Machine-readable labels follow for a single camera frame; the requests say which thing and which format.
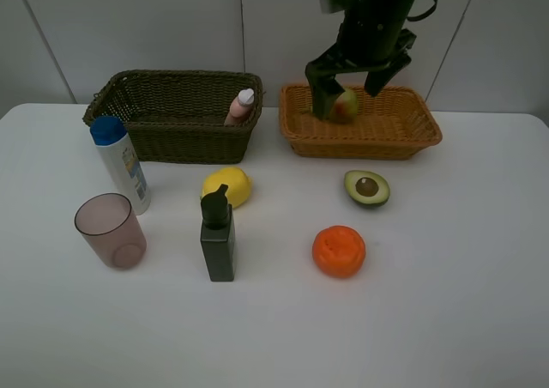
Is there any halved avocado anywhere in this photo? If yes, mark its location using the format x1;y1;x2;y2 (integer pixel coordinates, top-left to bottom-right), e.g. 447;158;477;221
344;170;390;208

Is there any orange wicker basket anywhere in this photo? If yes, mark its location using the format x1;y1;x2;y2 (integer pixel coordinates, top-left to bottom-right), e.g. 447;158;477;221
279;84;443;161

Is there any orange tangerine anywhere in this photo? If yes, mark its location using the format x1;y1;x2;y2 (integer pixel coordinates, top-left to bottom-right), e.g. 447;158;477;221
311;226;367;279

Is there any white bottle blue cap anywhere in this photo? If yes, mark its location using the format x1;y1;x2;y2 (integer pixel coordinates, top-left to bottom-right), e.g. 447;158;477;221
90;116;151;215

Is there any yellow lemon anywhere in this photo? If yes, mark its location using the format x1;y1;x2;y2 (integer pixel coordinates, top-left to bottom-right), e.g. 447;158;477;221
201;167;252;209

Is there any pink bottle white cap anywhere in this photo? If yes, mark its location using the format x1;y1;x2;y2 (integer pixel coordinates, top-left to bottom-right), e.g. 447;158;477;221
224;88;255;125

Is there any black pump bottle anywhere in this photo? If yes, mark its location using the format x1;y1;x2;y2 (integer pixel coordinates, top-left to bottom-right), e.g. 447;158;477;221
200;184;235;282

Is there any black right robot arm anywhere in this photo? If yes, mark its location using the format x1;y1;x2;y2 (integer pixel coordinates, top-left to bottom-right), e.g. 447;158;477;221
305;0;437;119

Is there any green pear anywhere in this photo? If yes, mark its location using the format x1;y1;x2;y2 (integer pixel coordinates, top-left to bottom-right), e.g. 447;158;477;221
329;88;359;124

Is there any translucent pink plastic cup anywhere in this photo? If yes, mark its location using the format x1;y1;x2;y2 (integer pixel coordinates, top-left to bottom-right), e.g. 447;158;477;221
74;193;147;270

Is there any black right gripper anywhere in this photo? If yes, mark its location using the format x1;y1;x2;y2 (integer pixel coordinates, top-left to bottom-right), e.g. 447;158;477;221
305;0;414;120

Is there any dark brown wicker basket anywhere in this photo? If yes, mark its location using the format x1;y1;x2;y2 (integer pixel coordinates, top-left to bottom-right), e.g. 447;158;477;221
82;70;263;165

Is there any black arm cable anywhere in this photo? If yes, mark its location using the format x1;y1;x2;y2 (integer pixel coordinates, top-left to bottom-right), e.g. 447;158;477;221
407;0;438;22

